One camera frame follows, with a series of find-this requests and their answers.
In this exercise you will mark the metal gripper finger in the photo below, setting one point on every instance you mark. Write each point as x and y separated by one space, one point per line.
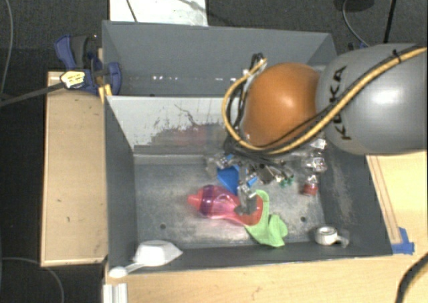
246 200
219 162

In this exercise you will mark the blue block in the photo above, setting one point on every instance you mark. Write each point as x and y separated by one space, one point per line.
228 178

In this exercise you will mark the pink plastic sippy bottle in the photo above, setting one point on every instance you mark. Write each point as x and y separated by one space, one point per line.
214 206

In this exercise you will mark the green cloth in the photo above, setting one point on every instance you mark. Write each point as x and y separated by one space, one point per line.
267 231

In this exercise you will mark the clear plastic bottle red cap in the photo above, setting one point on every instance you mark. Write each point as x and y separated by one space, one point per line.
311 188

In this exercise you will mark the white tape roll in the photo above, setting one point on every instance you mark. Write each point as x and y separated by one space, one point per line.
326 235

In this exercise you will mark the white measuring scoop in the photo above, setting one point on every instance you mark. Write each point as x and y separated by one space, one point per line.
155 253

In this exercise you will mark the grey metal bin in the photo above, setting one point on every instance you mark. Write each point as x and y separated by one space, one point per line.
167 61

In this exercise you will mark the pale wood board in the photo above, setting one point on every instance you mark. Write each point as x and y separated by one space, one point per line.
73 174

